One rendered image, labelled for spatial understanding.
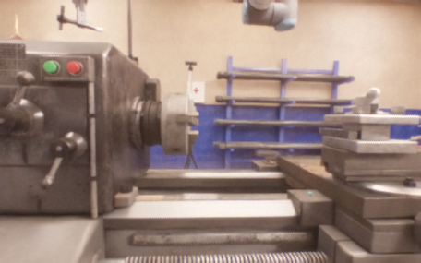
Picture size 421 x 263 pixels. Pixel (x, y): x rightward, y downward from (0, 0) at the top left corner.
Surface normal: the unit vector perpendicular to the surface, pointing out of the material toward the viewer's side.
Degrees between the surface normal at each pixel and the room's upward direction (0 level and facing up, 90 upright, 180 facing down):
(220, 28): 90
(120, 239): 90
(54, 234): 32
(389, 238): 90
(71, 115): 90
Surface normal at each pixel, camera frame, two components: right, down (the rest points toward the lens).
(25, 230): 0.05, -0.80
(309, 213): 0.06, 0.07
